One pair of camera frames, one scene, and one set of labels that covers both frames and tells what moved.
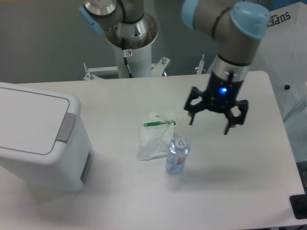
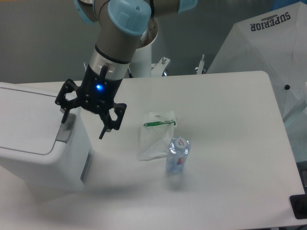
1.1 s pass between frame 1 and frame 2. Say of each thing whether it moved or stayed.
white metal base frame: stayed
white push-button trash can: stayed
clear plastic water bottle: stayed
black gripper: moved
